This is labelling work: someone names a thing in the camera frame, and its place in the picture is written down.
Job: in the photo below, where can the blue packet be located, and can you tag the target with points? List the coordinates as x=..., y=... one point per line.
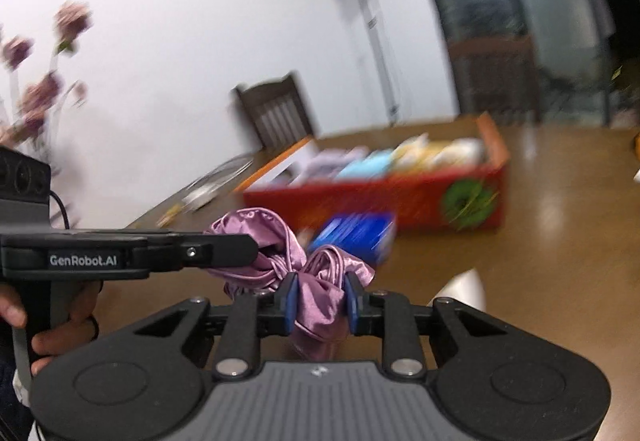
x=355, y=232

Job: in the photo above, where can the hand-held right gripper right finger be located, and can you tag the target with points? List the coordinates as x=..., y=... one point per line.
x=351, y=305

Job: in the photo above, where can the yellow plush toy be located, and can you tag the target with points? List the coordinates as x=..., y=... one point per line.
x=430, y=153

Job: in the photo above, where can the blue plush toy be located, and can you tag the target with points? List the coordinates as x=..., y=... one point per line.
x=367, y=166

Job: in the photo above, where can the dark wooden chair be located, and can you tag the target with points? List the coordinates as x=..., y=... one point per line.
x=280, y=111
x=495, y=76

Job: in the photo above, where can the person's left hand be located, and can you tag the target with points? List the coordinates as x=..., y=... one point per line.
x=75, y=326

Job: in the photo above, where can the red cardboard box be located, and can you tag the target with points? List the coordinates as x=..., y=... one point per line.
x=400, y=201

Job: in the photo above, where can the dried pink flowers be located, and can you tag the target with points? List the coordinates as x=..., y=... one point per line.
x=37, y=96

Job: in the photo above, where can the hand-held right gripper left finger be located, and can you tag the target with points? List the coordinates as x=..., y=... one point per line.
x=291, y=305

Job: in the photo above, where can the small yellow toy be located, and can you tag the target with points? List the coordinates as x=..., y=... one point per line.
x=170, y=216

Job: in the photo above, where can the studio light on stand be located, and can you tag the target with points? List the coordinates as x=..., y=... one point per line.
x=372, y=26

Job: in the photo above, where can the white paper piece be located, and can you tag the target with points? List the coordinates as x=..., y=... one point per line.
x=462, y=288

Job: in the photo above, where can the purple fuzzy cloth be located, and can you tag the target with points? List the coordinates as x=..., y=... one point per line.
x=325, y=166

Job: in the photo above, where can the pink satin scrunchie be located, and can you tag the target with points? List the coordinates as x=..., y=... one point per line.
x=320, y=311

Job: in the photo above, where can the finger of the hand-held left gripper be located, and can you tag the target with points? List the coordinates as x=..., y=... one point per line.
x=225, y=248

